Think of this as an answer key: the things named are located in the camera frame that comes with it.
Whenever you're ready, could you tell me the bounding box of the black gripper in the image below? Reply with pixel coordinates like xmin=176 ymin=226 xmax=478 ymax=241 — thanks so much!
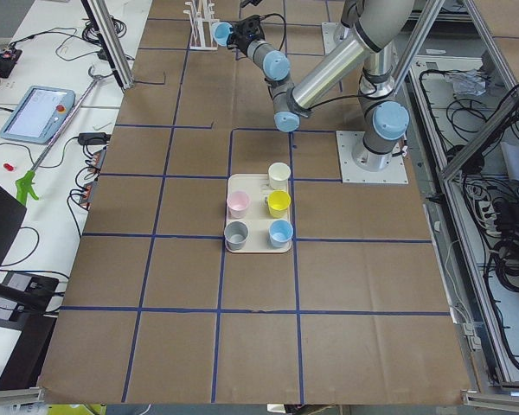
xmin=227 ymin=15 xmax=262 ymax=52

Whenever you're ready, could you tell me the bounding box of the light blue ikea cup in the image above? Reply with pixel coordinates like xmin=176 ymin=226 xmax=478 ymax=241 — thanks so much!
xmin=268 ymin=220 xmax=293 ymax=248
xmin=211 ymin=22 xmax=233 ymax=47

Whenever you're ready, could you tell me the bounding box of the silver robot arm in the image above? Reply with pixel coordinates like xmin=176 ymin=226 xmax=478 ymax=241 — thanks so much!
xmin=213 ymin=1 xmax=414 ymax=132

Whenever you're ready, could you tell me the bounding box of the cream white ikea cup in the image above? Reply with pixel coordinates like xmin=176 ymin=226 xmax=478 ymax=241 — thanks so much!
xmin=268 ymin=162 xmax=291 ymax=190

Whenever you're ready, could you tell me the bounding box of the pink ikea cup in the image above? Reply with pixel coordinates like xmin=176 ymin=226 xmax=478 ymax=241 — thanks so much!
xmin=227 ymin=190 xmax=251 ymax=219

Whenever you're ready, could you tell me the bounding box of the yellow ikea cup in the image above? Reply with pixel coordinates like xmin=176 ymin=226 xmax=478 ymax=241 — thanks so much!
xmin=266 ymin=190 xmax=292 ymax=219

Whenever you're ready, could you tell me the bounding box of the grey ikea cup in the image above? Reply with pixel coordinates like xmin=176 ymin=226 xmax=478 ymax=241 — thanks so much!
xmin=224 ymin=220 xmax=249 ymax=252

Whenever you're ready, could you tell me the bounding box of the cream plastic tray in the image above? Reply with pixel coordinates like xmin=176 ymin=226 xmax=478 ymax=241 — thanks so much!
xmin=225 ymin=174 xmax=292 ymax=254

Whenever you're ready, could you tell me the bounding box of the black power adapter brick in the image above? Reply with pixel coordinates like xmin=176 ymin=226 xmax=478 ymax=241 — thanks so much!
xmin=77 ymin=132 xmax=111 ymax=146

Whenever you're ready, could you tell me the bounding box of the blue teach pendant tablet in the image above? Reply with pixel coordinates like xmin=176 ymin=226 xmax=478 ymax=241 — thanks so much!
xmin=0 ymin=86 xmax=75 ymax=144

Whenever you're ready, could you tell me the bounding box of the black computer monitor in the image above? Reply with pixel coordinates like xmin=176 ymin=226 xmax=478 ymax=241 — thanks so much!
xmin=0 ymin=186 xmax=63 ymax=319

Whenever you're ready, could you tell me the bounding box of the white wire cup rack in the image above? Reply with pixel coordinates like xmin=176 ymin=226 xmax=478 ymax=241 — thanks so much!
xmin=183 ymin=0 xmax=219 ymax=51

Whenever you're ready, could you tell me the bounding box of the aluminium frame post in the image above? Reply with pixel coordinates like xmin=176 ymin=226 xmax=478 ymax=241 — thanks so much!
xmin=81 ymin=0 xmax=134 ymax=91

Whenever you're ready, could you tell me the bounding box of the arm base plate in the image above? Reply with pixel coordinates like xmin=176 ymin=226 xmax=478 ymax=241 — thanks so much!
xmin=336 ymin=131 xmax=408 ymax=185

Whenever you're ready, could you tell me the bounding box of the green-handled reacher grabber tool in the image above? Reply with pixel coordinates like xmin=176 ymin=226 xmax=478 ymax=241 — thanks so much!
xmin=15 ymin=66 xmax=119 ymax=206

